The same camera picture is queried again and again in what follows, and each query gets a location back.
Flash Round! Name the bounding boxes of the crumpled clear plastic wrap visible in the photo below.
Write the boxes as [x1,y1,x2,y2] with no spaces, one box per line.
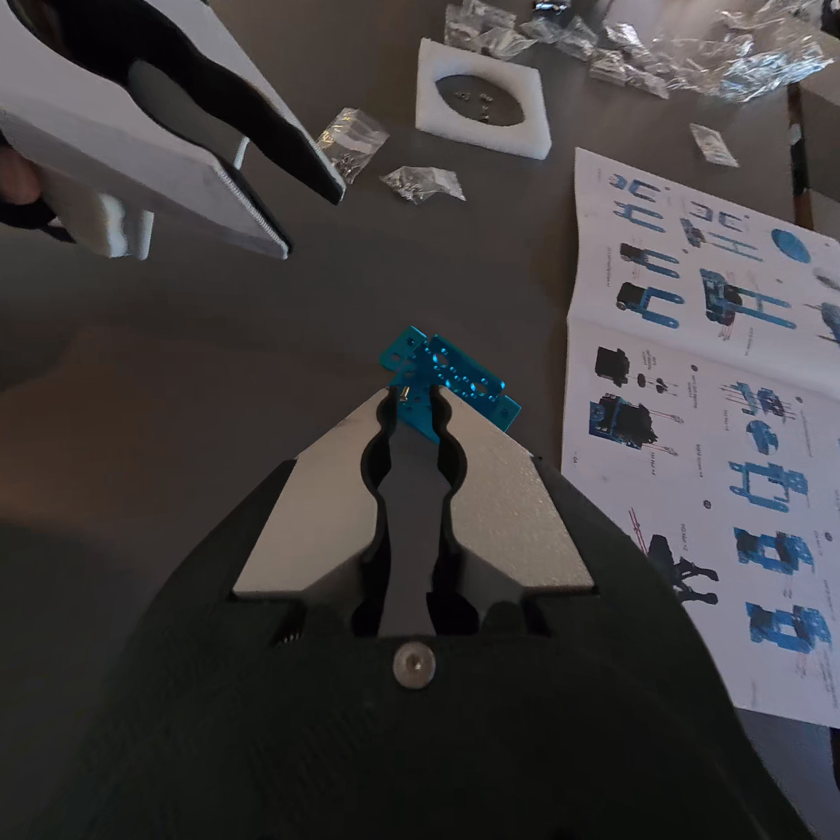
[650,13,836,105]

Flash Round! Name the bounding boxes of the pile of small plastic bags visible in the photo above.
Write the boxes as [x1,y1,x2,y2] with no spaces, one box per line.
[445,0,670,99]

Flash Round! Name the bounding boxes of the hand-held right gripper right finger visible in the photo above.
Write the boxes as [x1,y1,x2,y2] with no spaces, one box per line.
[427,386,596,634]

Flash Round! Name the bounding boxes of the blue metal bracket assembly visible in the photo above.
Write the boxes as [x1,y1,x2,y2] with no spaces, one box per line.
[379,326,522,448]

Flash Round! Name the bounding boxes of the dark grey desk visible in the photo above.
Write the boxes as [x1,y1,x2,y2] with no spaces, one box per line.
[0,0,840,840]

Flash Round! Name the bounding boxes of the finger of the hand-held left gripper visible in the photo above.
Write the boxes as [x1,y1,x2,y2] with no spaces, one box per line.
[0,0,294,261]
[16,0,347,206]

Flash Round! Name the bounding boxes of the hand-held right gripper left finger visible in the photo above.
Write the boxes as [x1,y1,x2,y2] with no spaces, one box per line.
[231,386,403,636]

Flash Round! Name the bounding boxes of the white foam block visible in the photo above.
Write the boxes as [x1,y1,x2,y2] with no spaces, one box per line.
[415,38,551,160]

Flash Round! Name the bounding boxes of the beige box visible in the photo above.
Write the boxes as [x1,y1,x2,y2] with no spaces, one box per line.
[797,79,840,231]

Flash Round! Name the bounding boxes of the printed instruction manual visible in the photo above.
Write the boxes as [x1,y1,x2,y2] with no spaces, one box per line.
[561,147,840,728]

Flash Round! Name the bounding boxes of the small clear parts bag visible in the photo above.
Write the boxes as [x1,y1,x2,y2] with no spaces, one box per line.
[689,123,739,167]

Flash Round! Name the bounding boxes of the clear bag of screws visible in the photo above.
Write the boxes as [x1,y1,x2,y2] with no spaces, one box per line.
[315,108,389,185]
[381,165,467,203]

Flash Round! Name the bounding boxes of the person's left hand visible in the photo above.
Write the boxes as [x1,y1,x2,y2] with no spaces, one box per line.
[0,141,76,245]

